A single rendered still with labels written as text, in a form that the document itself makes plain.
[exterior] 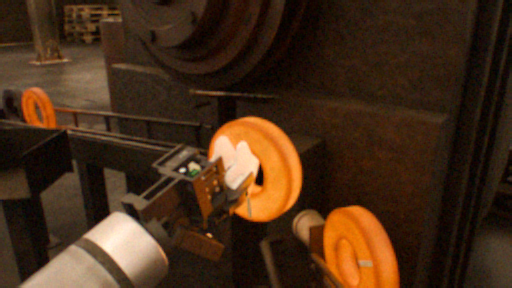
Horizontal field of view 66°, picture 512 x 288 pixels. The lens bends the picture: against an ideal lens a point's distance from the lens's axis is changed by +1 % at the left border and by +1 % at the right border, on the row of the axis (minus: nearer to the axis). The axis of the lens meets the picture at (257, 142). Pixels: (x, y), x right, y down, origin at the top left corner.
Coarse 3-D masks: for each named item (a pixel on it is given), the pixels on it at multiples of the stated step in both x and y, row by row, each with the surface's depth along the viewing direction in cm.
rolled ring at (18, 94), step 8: (8, 88) 155; (16, 88) 156; (8, 96) 157; (16, 96) 153; (8, 104) 162; (16, 104) 154; (8, 112) 162; (8, 120) 163; (16, 120) 163; (24, 120) 154
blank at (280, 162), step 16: (224, 128) 58; (240, 128) 56; (256, 128) 54; (272, 128) 54; (256, 144) 55; (272, 144) 53; (288, 144) 54; (272, 160) 54; (288, 160) 53; (272, 176) 54; (288, 176) 53; (256, 192) 57; (272, 192) 55; (288, 192) 53; (240, 208) 60; (256, 208) 58; (272, 208) 56
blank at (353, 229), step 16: (352, 208) 57; (336, 224) 59; (352, 224) 54; (368, 224) 53; (336, 240) 59; (352, 240) 55; (368, 240) 51; (384, 240) 51; (336, 256) 60; (352, 256) 61; (368, 256) 51; (384, 256) 50; (336, 272) 61; (352, 272) 60; (368, 272) 51; (384, 272) 50
